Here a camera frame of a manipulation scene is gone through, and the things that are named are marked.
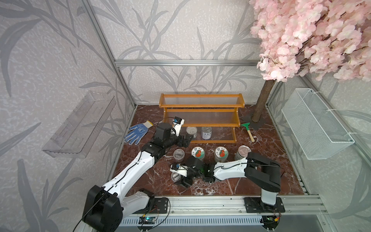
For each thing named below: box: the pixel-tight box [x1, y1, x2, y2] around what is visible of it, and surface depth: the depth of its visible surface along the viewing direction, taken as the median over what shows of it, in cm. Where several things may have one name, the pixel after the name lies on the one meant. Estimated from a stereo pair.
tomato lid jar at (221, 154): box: [214, 146, 229, 163], surface depth 86 cm
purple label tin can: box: [200, 126, 213, 141], surface depth 96 cm
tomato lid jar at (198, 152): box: [191, 146, 206, 161], surface depth 86 cm
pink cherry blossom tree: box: [249, 0, 371, 123], surface depth 51 cm
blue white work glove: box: [123, 120, 154, 146], surface depth 104 cm
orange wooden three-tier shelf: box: [158, 93, 245, 144], surface depth 108 cm
